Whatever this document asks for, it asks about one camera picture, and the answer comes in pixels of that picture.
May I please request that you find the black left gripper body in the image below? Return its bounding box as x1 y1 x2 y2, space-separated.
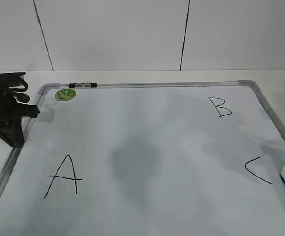
0 80 39 122

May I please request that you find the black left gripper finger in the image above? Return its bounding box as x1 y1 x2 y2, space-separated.
0 118 25 147
0 72 27 87

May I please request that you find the round green magnet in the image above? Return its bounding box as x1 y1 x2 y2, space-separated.
55 88 77 101

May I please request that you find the black silver hanging clip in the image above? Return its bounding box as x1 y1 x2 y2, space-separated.
69 82 97 88

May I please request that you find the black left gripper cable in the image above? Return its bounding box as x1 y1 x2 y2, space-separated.
0 73 30 103

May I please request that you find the white whiteboard with grey frame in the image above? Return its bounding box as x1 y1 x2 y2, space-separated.
0 82 285 236

